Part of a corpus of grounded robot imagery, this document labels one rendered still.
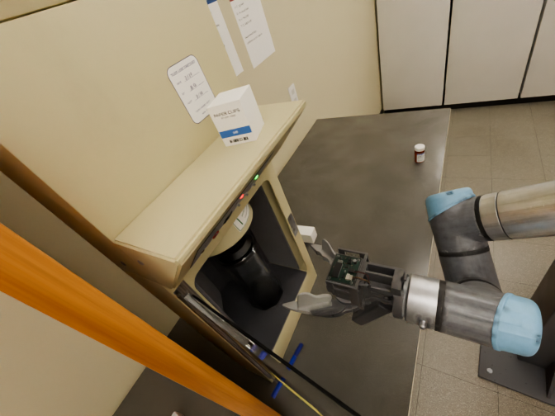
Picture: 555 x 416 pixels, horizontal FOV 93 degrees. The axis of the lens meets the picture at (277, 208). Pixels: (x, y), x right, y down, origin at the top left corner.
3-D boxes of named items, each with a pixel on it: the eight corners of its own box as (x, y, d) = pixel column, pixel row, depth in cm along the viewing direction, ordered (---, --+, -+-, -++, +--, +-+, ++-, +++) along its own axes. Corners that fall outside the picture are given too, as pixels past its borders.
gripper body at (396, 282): (334, 245, 48) (409, 258, 41) (343, 271, 53) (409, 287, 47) (320, 281, 43) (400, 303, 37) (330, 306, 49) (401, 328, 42)
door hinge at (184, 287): (265, 376, 63) (172, 295, 38) (270, 365, 65) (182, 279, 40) (270, 379, 62) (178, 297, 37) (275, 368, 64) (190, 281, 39)
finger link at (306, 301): (274, 291, 47) (324, 276, 46) (284, 306, 51) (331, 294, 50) (276, 307, 45) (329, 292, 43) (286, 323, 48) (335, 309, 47)
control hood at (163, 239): (161, 287, 37) (109, 242, 30) (268, 151, 55) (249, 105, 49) (221, 313, 31) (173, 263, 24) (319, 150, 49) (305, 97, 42)
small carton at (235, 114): (225, 147, 39) (206, 108, 35) (235, 130, 42) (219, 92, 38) (256, 140, 37) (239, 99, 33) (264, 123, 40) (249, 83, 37)
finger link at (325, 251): (316, 224, 55) (345, 250, 48) (322, 241, 59) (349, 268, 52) (304, 232, 55) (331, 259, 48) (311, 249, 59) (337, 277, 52)
